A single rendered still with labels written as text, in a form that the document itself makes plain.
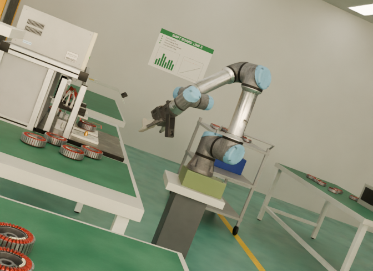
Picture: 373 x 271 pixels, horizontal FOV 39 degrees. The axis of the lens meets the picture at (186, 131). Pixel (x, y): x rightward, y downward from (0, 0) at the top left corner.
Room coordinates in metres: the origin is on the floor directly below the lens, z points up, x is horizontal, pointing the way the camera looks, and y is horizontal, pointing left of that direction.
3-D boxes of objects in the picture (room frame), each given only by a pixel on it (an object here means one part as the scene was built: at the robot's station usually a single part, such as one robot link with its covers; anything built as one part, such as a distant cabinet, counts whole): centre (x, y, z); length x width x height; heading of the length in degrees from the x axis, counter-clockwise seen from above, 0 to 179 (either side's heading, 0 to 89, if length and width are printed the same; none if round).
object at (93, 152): (2.53, 0.39, 0.77); 0.11 x 0.11 x 0.04
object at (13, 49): (2.89, 0.84, 1.09); 0.68 x 0.44 x 0.05; 13
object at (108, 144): (2.96, 0.55, 0.76); 0.64 x 0.47 x 0.02; 13
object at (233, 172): (5.57, -0.47, 0.51); 1.01 x 0.60 x 1.01; 13
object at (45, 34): (2.90, 0.85, 1.22); 0.44 x 0.39 x 0.20; 13
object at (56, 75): (2.90, 0.78, 0.92); 0.66 x 0.01 x 0.30; 13
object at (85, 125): (3.08, 0.56, 0.80); 0.11 x 0.11 x 0.04
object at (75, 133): (2.84, 0.50, 0.78); 0.15 x 0.15 x 0.01; 13
